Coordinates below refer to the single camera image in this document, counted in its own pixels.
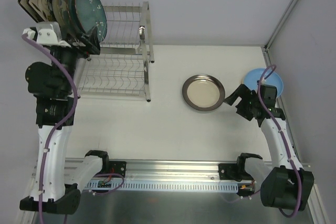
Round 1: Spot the light blue round plate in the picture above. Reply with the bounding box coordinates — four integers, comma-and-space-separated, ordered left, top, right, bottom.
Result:
243, 68, 285, 97

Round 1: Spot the teal round glazed plate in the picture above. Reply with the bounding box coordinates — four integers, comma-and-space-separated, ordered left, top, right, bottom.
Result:
75, 0, 108, 42

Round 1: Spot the brown rim cream plate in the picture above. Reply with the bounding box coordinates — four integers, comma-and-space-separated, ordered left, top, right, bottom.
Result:
182, 74, 226, 112

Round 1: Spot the grey deer snowflake plate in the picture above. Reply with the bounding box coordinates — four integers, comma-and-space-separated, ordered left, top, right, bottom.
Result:
52, 0, 70, 36

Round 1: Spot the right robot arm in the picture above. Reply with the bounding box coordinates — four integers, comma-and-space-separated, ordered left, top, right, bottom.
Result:
224, 84, 314, 211

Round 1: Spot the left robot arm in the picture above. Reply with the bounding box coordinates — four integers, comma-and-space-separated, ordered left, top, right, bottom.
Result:
19, 27, 110, 215

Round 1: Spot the steel two-tier dish rack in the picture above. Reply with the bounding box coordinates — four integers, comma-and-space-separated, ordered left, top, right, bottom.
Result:
77, 2, 155, 102

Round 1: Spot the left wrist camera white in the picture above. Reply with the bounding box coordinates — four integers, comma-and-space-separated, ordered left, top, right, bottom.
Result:
22, 22, 71, 47

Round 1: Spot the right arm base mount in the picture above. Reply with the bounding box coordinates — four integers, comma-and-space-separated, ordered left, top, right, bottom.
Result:
218, 163, 240, 182

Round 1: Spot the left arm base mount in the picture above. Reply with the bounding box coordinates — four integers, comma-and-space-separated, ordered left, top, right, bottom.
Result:
108, 161, 127, 177

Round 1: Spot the aluminium mounting rail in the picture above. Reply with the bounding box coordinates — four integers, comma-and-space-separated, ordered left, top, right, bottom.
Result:
31, 157, 312, 183

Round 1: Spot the white slotted cable duct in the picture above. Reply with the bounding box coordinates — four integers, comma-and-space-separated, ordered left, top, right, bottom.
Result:
86, 180, 239, 193

